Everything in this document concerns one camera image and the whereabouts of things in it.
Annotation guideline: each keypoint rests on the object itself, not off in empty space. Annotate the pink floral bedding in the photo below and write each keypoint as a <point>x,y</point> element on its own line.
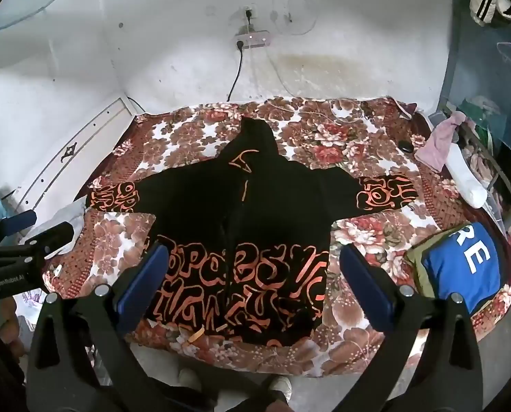
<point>481,161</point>

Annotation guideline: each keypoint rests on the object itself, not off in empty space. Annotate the white cloth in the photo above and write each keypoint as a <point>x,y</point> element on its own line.
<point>73,216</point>

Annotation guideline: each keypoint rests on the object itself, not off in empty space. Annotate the green cloth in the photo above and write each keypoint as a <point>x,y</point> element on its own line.
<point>474,113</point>

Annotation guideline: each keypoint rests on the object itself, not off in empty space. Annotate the white power strip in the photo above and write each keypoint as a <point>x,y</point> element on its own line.
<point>253,39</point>

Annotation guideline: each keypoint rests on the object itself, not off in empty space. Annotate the wall socket with plug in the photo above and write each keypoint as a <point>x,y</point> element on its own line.
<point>247,13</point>

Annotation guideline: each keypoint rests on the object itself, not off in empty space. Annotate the grey metal bunk bed frame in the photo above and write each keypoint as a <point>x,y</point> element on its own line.
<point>453,51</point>

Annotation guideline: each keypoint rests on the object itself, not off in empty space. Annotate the person's left shoe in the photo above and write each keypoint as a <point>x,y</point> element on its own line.
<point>189,381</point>

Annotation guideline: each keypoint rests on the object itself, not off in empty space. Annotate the blue folded shirt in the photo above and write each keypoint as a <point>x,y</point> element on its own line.
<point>453,266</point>

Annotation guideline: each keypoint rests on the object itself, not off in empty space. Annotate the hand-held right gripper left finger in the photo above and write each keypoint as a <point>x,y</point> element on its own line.
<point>146,281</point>

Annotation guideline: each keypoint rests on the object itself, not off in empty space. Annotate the olive green folded garment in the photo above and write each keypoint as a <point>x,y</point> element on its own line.
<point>415,261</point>

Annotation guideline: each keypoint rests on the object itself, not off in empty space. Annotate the person's shoe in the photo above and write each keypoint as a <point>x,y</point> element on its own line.
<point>189,381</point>
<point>280,388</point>

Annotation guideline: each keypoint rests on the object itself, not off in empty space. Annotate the pink cloth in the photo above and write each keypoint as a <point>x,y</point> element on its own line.
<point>435,150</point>

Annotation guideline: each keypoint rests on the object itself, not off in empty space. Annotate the floral blanket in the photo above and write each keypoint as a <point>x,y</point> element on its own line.
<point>358,343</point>

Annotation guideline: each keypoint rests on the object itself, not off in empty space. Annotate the white wooden headboard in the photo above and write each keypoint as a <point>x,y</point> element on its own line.
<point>88,146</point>

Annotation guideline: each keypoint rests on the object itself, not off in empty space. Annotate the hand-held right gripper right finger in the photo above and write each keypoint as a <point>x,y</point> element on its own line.
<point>363,284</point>

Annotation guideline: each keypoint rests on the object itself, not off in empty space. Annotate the person's left hand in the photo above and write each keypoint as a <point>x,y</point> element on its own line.
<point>2,315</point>

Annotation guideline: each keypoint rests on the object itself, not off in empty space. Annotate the white rolled pillow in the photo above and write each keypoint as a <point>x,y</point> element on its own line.
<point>466,180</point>

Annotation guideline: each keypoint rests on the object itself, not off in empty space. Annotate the person's right shoe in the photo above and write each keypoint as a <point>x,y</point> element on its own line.
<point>280,388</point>

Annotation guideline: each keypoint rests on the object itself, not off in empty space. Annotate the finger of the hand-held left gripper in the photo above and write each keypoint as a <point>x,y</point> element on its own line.
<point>17,219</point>
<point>51,238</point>

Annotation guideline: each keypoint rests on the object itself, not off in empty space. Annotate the black orange print hoodie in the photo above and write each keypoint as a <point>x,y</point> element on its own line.
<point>247,206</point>

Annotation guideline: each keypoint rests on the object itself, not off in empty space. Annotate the small black oval object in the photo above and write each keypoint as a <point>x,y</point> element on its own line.
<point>406,146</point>

